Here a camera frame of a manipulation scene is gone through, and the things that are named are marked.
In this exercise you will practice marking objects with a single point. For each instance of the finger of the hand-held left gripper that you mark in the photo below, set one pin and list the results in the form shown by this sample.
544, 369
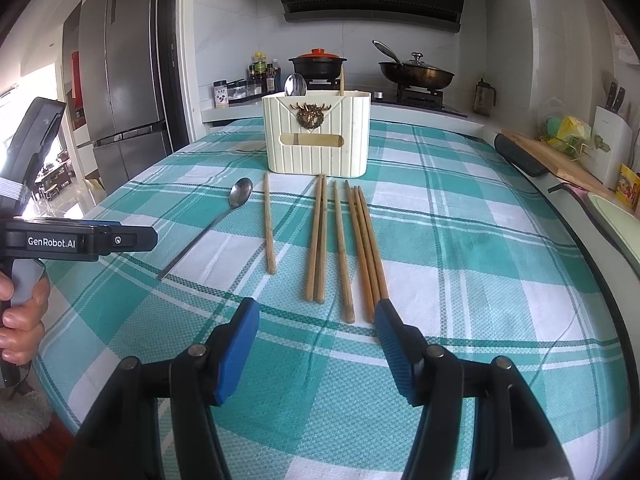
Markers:
130, 239

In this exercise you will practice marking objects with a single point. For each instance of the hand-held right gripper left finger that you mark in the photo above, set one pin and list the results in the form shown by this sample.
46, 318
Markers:
240, 355

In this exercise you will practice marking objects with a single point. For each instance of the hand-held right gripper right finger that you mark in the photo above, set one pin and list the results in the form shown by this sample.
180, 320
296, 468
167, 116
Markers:
395, 355

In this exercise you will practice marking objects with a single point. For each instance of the steel spoon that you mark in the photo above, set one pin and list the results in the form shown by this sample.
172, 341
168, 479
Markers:
241, 192
295, 85

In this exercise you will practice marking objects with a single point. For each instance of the cream ribbed utensil holder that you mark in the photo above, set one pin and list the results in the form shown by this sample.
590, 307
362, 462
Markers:
320, 155

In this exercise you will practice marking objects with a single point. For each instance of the person's left hand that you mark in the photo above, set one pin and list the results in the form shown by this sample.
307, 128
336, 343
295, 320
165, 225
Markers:
22, 327

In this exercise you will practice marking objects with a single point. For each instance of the teal plaid tablecloth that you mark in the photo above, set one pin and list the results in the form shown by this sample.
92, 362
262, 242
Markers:
450, 260

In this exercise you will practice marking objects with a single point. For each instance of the grey steel refrigerator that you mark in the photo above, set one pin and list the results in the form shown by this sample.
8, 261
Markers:
130, 85

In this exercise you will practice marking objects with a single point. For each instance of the red hanging decoration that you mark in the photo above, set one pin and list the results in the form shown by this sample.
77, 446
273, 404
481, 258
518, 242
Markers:
76, 77

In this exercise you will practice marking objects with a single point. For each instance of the white fuzzy cloth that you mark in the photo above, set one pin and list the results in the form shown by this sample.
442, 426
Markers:
22, 415

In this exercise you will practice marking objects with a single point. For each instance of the dark sauce bottle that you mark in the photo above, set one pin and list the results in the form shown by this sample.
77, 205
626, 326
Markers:
271, 80

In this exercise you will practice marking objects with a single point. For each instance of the yellow cap oil bottle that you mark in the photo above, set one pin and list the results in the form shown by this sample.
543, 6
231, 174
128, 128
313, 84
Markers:
259, 65

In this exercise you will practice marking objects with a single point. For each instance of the wooden cutting board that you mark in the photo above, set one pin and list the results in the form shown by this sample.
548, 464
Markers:
555, 160

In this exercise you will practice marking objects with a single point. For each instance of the black clay pot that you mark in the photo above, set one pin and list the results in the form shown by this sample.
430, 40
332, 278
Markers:
317, 69

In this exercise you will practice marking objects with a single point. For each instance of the light green tray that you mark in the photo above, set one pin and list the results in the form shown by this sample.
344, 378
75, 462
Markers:
617, 230

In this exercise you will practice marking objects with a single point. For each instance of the black gas stove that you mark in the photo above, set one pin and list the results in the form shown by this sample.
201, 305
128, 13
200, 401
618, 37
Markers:
420, 101

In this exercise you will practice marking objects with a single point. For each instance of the orange pot lid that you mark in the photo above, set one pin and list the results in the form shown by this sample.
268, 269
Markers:
318, 54

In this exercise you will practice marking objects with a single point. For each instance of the dark kettle jug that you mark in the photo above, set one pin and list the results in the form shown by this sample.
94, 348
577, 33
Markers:
484, 100

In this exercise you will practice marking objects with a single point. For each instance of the yellow plastic bag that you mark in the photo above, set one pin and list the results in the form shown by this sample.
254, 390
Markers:
575, 132

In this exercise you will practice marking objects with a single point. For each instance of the yellow printed packet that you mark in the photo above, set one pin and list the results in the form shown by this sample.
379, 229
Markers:
630, 187

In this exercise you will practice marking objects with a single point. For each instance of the clear plastic bag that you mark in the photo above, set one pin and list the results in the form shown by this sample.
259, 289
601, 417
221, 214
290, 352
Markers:
550, 107

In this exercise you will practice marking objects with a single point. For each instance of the glass wok lid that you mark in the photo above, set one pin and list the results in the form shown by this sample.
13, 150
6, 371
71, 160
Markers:
416, 57

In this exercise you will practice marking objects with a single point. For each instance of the white knife block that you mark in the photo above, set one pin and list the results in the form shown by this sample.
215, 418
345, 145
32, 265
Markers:
612, 150

